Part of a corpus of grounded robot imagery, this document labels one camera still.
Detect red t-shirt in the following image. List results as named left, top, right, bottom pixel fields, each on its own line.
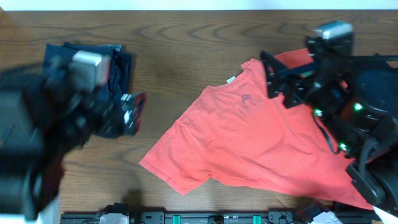
left=140, top=58, right=370, bottom=209

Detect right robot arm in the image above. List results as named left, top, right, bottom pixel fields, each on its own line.
left=261, top=50, right=397, bottom=215

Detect folded navy blue pants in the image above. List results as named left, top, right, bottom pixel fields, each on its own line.
left=42, top=42, right=132, bottom=139

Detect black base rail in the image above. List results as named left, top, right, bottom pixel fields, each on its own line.
left=60, top=202, right=380, bottom=224

